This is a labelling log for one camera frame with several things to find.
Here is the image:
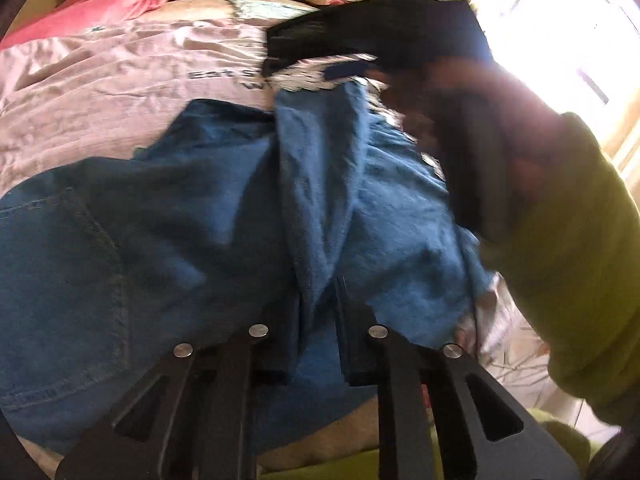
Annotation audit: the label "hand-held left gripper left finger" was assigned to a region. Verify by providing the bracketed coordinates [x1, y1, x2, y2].
[55, 294, 307, 480]

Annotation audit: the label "blue denim pants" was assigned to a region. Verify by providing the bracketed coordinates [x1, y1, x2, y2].
[0, 80, 497, 442]

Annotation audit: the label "light blue patterned cloth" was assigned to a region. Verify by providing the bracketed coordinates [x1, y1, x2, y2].
[224, 0, 321, 20]

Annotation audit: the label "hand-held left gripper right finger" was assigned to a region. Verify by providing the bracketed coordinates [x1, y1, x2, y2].
[333, 276, 582, 480]

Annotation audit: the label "pink printed blanket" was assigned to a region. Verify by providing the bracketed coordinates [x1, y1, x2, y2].
[0, 0, 382, 476]

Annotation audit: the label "person's right forearm green sleeve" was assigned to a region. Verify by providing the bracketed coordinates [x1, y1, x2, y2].
[479, 111, 640, 427]

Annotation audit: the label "pink quilt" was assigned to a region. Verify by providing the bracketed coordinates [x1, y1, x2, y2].
[0, 0, 174, 52]

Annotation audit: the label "window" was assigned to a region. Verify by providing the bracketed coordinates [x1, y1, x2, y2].
[470, 0, 640, 177]

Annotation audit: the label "person's right hand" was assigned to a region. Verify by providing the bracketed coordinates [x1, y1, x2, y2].
[370, 57, 572, 247]

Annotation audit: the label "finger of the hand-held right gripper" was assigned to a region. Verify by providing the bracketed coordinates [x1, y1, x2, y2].
[264, 52, 382, 93]
[266, 12, 353, 57]

